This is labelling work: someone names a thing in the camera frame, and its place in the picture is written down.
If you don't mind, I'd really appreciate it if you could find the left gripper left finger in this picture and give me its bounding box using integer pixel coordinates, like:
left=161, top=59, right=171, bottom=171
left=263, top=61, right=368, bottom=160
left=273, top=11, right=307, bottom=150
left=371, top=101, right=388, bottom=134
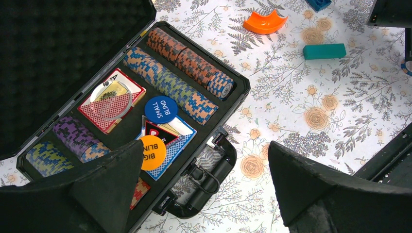
left=0, top=140, right=143, bottom=233

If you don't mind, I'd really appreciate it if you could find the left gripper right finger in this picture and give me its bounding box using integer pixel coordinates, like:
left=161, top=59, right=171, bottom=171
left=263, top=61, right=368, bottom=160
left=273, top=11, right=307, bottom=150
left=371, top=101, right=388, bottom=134
left=268, top=141, right=412, bottom=233

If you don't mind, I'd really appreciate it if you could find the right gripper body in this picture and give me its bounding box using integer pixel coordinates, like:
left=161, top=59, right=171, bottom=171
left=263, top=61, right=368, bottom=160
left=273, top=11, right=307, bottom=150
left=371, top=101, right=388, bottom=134
left=367, top=0, right=412, bottom=61

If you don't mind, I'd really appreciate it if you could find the orange big blind button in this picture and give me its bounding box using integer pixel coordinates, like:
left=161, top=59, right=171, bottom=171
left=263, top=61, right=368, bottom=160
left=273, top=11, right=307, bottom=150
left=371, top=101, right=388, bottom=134
left=140, top=135, right=167, bottom=171

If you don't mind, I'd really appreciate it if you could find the black triangular all-in button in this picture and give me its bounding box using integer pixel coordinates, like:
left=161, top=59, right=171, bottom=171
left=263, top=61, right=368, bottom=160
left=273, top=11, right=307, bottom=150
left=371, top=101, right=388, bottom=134
left=141, top=116, right=179, bottom=146

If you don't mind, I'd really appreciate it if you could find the blue playing card deck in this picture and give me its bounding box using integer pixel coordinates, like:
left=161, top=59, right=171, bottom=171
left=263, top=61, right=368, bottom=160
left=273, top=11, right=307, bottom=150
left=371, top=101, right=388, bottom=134
left=137, top=116, right=197, bottom=181

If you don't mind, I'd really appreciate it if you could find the teal rectangular block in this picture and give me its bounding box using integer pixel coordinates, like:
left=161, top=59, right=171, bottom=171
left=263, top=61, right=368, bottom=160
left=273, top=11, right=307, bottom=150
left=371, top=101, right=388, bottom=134
left=303, top=43, right=346, bottom=60

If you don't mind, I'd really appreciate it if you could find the clear dealer button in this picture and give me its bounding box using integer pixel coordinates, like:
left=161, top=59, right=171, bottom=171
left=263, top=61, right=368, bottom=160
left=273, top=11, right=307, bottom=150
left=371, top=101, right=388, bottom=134
left=90, top=80, right=133, bottom=120

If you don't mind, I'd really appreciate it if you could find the blue small blind button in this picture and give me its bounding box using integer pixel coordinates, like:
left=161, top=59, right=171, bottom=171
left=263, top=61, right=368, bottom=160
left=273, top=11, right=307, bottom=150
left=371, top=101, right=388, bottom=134
left=144, top=96, right=178, bottom=124

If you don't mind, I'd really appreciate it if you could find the black poker chip case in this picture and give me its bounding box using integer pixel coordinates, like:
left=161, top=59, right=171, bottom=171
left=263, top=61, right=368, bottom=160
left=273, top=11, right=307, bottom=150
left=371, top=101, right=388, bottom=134
left=0, top=0, right=250, bottom=233

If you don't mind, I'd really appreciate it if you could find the green poker chip row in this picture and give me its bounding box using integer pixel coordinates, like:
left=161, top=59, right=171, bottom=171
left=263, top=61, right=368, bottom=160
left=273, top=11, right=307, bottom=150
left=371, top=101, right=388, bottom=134
left=25, top=141, right=74, bottom=177

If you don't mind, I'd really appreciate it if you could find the purple poker chip row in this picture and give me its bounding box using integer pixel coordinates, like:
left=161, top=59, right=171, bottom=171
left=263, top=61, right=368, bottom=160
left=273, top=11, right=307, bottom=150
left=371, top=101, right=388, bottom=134
left=52, top=116, right=111, bottom=163

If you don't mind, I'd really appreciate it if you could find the blue rectangular block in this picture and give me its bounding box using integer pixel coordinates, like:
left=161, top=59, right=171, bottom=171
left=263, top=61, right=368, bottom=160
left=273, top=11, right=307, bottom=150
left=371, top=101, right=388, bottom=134
left=306, top=0, right=332, bottom=12

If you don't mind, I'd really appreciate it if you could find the red playing card deck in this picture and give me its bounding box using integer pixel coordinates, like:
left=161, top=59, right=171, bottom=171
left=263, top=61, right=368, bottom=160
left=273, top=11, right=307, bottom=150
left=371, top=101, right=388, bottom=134
left=77, top=68, right=146, bottom=134

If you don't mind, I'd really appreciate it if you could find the blue tan poker chip row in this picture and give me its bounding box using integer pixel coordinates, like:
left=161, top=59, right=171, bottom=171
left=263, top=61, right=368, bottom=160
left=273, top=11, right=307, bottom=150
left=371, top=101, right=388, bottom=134
left=123, top=47, right=218, bottom=125

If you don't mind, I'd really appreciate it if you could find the orange curved block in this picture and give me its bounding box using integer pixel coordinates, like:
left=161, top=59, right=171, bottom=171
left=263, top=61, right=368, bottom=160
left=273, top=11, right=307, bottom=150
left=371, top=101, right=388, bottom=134
left=242, top=10, right=288, bottom=34

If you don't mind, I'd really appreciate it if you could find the orange black poker chip row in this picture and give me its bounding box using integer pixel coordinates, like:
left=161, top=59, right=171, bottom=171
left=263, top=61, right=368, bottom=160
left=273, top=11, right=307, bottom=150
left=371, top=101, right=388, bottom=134
left=147, top=28, right=235, bottom=100

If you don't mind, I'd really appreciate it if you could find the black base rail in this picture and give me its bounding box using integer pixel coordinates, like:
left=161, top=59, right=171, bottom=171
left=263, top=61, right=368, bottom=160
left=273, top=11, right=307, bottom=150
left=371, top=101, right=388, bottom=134
left=354, top=124, right=412, bottom=182

